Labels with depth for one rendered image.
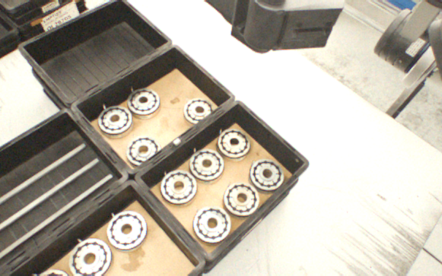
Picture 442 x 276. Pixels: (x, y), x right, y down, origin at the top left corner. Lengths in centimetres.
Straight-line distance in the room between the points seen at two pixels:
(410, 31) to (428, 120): 166
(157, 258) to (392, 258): 74
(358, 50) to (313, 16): 231
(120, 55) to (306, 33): 90
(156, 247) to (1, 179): 49
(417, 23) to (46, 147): 107
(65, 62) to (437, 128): 222
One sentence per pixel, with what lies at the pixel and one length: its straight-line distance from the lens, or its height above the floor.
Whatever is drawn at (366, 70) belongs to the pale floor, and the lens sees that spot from 271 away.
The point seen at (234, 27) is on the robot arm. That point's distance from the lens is 56.
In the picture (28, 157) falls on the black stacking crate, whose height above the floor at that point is 84.
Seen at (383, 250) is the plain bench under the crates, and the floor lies 70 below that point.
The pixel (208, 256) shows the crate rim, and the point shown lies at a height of 93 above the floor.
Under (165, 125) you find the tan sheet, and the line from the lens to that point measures 114.
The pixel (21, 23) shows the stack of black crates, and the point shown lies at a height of 50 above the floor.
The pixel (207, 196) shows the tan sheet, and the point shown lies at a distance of 103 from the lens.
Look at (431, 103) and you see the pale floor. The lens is 277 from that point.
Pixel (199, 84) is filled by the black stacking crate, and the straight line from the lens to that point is 120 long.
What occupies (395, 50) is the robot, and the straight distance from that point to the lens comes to 107.
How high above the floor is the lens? 179
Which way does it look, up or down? 60 degrees down
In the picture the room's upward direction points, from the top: 11 degrees clockwise
